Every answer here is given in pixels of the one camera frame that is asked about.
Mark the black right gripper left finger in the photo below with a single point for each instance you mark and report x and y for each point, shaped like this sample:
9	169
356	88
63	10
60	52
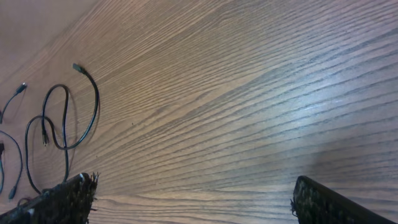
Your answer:
68	203

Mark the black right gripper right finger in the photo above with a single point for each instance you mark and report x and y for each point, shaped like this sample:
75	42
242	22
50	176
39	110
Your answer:
313	203

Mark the black cable silver plug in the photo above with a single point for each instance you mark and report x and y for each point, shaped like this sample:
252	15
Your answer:
43	119

